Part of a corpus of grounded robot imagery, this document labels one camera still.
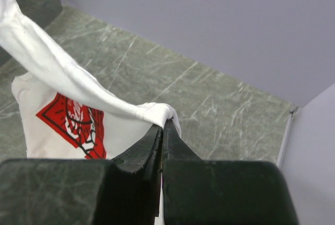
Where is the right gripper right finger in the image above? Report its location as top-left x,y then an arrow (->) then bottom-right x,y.
162,120 -> 298,224

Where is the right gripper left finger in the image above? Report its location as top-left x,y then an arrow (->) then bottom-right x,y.
1,125 -> 162,224

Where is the white Coca-Cola t-shirt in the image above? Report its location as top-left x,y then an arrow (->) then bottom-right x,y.
1,0 -> 181,224

